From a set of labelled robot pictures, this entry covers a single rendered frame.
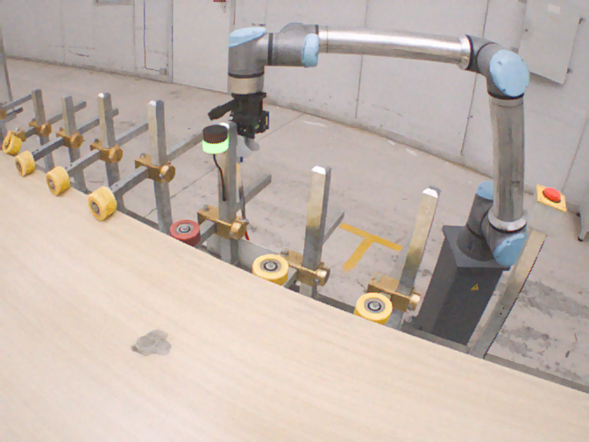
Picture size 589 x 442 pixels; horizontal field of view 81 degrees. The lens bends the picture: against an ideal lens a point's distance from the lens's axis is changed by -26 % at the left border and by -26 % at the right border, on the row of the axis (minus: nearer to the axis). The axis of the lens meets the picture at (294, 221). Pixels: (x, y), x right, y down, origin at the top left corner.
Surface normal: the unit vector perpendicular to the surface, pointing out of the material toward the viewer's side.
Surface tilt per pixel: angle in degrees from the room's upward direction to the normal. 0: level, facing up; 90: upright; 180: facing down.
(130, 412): 0
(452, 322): 90
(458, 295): 90
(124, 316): 0
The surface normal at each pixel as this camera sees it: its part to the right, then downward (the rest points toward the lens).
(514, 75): -0.01, 0.48
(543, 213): -0.47, 0.50
